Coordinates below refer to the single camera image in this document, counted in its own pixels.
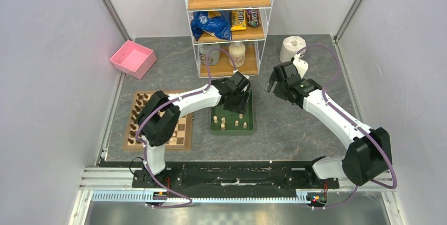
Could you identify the wooden chess board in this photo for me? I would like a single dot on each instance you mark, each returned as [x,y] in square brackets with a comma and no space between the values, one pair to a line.
[181,139]

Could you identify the white toilet paper roll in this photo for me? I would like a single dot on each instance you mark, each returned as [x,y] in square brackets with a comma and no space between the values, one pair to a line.
[290,46]

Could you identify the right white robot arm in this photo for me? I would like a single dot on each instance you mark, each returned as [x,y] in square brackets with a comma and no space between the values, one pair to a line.
[368,150]

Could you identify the pink plastic bin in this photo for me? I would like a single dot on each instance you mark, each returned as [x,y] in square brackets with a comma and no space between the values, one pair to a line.
[133,59]

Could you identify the white wire wooden shelf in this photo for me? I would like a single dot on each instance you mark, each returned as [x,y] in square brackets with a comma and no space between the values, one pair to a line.
[253,38]

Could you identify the blue snack bag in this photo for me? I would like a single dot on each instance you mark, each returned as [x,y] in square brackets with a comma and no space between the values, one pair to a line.
[215,23]

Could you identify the green metal tray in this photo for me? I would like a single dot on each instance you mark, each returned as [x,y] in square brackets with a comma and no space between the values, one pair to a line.
[231,117]

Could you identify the aluminium rail frame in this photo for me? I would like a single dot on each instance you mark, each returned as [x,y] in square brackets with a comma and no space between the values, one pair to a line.
[106,196]

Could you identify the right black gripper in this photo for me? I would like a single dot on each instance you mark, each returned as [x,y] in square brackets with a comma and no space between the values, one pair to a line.
[273,78]

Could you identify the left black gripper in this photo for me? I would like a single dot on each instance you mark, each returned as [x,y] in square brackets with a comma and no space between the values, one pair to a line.
[241,107]

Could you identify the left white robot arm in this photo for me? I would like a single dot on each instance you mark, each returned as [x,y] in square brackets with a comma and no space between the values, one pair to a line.
[160,115]

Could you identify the yellow candy bag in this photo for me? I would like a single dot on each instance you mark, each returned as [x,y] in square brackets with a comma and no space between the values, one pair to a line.
[238,20]

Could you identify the grey patterned mug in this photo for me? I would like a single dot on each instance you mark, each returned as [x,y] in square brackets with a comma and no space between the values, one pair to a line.
[214,57]

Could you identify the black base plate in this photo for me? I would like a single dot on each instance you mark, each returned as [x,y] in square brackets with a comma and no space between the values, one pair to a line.
[187,174]

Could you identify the brown candy bag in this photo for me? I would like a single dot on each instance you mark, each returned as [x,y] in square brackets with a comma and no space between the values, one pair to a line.
[253,18]

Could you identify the white patterned bottle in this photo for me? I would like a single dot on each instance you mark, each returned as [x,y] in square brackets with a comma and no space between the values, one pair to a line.
[237,50]

